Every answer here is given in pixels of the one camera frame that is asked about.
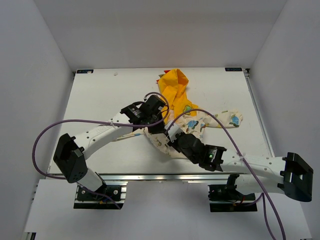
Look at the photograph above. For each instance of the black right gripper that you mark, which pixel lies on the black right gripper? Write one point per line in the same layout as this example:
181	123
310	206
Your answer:
173	143

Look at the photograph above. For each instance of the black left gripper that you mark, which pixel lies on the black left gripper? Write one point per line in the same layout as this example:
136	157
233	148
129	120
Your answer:
160	128

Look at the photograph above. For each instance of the yellow dinosaur print kids jacket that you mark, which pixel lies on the yellow dinosaur print kids jacket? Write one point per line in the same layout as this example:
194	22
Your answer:
172	85

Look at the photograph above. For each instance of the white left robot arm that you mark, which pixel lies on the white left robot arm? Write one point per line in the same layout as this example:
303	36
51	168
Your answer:
72	152

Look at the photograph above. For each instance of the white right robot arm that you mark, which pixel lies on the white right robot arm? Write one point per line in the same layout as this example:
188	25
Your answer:
290	175

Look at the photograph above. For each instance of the dark blue corner label left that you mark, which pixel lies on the dark blue corner label left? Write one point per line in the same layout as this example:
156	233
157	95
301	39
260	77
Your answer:
84	71

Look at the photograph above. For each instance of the dark blue corner label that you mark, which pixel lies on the dark blue corner label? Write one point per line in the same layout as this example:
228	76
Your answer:
233	69
84	71

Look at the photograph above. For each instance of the dark blue corner label right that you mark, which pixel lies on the dark blue corner label right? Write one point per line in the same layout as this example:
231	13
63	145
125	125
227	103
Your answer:
233	69

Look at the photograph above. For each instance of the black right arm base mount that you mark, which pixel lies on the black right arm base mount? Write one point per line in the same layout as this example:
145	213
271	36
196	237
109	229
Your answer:
225	198

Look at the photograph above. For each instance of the aluminium right side rail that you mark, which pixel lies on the aluminium right side rail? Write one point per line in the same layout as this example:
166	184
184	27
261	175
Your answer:
254	99

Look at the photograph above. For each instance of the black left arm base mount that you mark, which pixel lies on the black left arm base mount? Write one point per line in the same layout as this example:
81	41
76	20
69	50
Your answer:
112	197

